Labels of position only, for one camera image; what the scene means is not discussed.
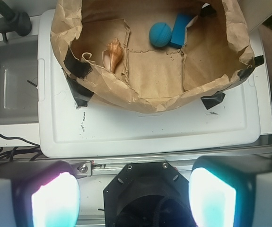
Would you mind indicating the glowing white gripper right finger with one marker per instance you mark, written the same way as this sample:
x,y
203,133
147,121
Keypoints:
x,y
231,191

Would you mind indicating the glowing white gripper left finger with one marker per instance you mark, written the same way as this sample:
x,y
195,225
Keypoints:
x,y
38,194

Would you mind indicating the blue ball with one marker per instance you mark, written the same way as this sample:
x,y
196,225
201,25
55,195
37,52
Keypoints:
x,y
160,34

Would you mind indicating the white plastic lid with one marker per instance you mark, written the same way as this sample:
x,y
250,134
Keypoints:
x,y
67,130

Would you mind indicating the grey plastic sink basin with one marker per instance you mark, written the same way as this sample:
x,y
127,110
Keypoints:
x,y
18,81

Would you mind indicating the brown paper bag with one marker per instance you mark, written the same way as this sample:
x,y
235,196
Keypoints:
x,y
216,56

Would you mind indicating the orange spiral seashell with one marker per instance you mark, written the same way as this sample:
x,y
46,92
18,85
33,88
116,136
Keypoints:
x,y
112,55

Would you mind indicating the black faucet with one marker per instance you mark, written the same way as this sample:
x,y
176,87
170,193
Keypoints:
x,y
13,21

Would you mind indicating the blue foam block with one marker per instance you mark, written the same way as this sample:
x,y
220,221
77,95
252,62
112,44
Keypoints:
x,y
178,32

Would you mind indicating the aluminium rail frame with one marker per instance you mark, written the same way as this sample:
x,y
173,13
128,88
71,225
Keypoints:
x,y
181,160

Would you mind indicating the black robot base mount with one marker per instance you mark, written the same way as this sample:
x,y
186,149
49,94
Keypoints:
x,y
148,195

